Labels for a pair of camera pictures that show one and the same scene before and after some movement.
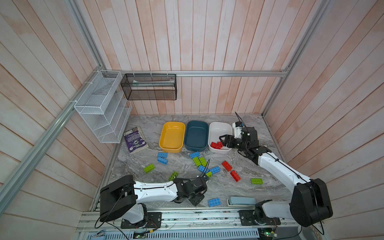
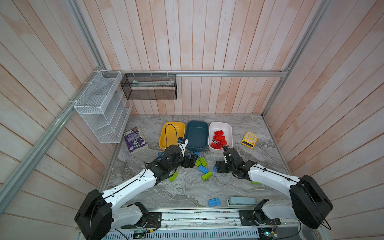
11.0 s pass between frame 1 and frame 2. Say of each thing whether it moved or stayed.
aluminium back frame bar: stayed
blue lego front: stayed
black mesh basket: stayed
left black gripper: moved
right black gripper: moved
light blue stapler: stayed
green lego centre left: stayed
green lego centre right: stayed
